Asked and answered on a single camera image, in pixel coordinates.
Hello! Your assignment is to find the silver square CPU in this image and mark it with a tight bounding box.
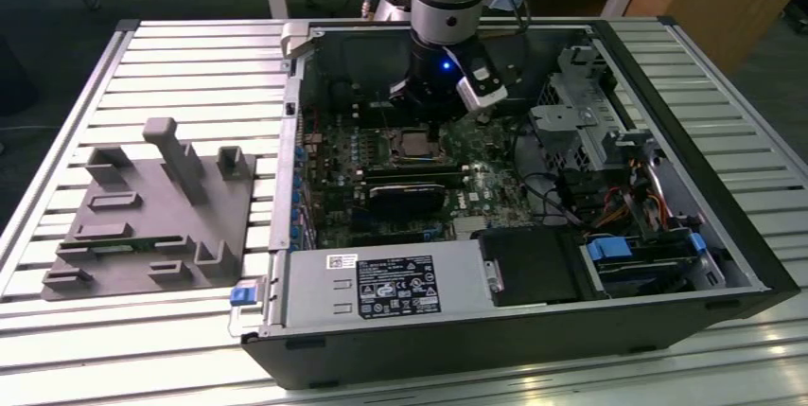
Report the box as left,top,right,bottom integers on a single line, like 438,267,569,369
398,131,438,155

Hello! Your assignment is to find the black RAM slot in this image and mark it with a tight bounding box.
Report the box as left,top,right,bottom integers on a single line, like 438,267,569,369
366,165,466,178
366,173,466,185

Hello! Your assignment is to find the black graphics card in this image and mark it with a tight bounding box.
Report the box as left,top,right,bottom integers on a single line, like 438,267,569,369
365,181,447,218

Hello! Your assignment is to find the green motherboard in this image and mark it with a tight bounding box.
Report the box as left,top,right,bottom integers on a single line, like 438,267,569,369
297,97,558,251

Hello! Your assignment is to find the grey metal drive cage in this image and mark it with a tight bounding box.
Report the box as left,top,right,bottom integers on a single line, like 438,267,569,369
527,44,665,175

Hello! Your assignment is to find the small silver heatsink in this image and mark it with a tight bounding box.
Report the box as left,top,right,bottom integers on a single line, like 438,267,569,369
454,216,491,239

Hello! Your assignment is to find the black plastic shroud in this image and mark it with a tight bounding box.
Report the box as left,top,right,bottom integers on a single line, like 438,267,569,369
473,226,589,308

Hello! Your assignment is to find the blue disk carrier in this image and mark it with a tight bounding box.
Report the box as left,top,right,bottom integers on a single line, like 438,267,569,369
586,234,633,265

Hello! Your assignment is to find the silver power supply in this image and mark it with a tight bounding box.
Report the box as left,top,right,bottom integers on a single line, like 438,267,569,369
277,240,507,331

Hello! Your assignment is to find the black hard disk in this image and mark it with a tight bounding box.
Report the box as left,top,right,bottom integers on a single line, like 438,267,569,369
593,254,702,296

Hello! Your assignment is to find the blue case latch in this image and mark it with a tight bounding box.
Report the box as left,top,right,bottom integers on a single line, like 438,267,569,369
230,285,262,307

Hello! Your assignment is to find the grey parts rack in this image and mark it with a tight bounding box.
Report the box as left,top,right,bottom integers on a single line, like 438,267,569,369
38,116,261,302

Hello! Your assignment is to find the black PC case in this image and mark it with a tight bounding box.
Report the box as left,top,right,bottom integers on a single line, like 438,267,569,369
239,16,802,391

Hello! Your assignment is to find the green RAM stick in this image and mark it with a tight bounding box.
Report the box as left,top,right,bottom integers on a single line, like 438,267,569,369
87,240,157,252

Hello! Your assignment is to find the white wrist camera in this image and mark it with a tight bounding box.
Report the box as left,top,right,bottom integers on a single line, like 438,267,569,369
454,56,511,114

